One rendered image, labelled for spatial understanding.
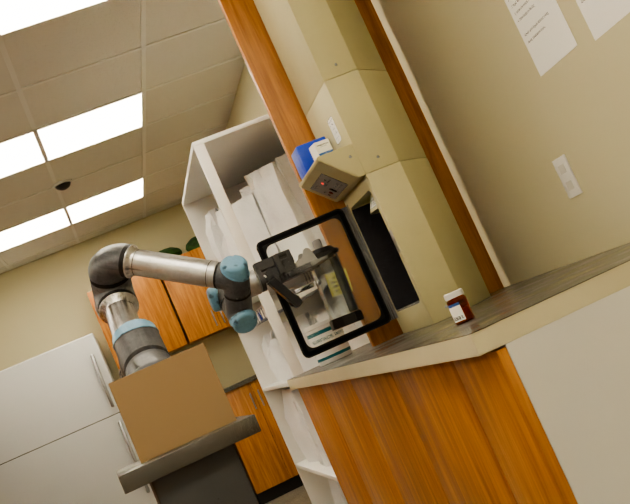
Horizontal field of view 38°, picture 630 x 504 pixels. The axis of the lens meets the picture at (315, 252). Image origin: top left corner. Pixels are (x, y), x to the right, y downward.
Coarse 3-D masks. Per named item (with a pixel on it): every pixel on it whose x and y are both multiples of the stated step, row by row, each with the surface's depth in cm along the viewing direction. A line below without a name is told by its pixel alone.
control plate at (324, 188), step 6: (318, 180) 277; (330, 180) 273; (336, 180) 271; (312, 186) 285; (318, 186) 283; (324, 186) 281; (330, 186) 279; (342, 186) 274; (318, 192) 289; (324, 192) 287; (336, 192) 282
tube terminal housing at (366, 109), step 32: (320, 96) 273; (352, 96) 266; (384, 96) 275; (320, 128) 286; (352, 128) 264; (384, 128) 266; (384, 160) 264; (416, 160) 275; (352, 192) 281; (384, 192) 262; (416, 192) 265; (416, 224) 262; (448, 224) 274; (416, 256) 261; (448, 256) 265; (416, 288) 260; (448, 288) 261; (480, 288) 274; (416, 320) 272
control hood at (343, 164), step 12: (324, 156) 261; (336, 156) 262; (348, 156) 262; (312, 168) 270; (324, 168) 265; (336, 168) 261; (348, 168) 262; (360, 168) 262; (312, 180) 280; (348, 180) 267; (312, 192) 291; (348, 192) 282
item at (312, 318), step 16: (320, 224) 290; (336, 224) 291; (288, 240) 288; (304, 240) 289; (336, 240) 290; (352, 256) 290; (352, 272) 289; (288, 288) 286; (304, 288) 287; (352, 288) 288; (368, 288) 289; (304, 304) 286; (320, 304) 287; (368, 304) 288; (304, 320) 285; (320, 320) 286; (368, 320) 287; (304, 336) 285; (320, 336) 285; (336, 336) 286
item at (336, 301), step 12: (336, 252) 270; (324, 264) 266; (336, 264) 267; (324, 276) 266; (336, 276) 266; (324, 288) 266; (336, 288) 265; (348, 288) 267; (324, 300) 267; (336, 300) 265; (348, 300) 265; (336, 312) 265; (348, 312) 265
